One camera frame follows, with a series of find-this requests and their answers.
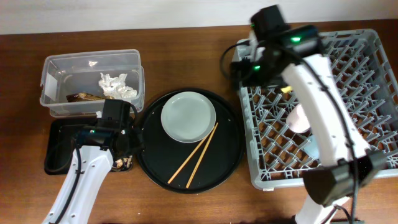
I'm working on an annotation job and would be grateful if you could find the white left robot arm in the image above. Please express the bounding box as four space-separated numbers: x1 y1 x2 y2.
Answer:
43 125 144 223

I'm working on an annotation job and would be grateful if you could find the yellow bowl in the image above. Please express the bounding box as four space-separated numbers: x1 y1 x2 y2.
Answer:
280 86 292 93

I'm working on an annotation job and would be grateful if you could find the round black tray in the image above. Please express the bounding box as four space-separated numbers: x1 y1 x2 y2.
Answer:
137 88 245 194

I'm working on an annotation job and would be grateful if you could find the pink cup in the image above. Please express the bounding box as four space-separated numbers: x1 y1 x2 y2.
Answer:
286 104 310 133

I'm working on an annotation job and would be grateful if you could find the brown snack wrapper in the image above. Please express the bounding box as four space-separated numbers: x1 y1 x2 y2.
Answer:
66 93 105 103

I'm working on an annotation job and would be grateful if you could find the grey plate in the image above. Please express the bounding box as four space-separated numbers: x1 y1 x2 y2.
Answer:
160 91 216 143

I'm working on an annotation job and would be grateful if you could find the black rectangular tray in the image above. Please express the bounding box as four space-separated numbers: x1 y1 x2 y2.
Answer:
44 118 96 175

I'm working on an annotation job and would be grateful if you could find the food scraps pile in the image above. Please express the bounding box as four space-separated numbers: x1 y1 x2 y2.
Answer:
111 156 132 172

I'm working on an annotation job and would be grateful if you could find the wooden chopstick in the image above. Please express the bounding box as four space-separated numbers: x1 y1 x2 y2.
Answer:
167 128 213 184
185 123 219 189

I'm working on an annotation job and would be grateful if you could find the crumpled white tissue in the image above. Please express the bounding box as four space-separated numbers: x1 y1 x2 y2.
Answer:
98 73 137 100

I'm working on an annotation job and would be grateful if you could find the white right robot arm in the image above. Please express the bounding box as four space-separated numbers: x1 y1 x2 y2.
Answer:
224 5 386 223

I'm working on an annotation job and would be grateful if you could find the grey dishwasher rack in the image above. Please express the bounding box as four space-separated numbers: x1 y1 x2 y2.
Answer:
239 29 397 191

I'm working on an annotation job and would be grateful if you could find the clear plastic waste bin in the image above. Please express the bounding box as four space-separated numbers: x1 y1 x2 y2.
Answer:
40 49 145 118

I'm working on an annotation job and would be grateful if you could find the blue cup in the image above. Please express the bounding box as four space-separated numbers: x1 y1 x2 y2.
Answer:
303 136 320 159

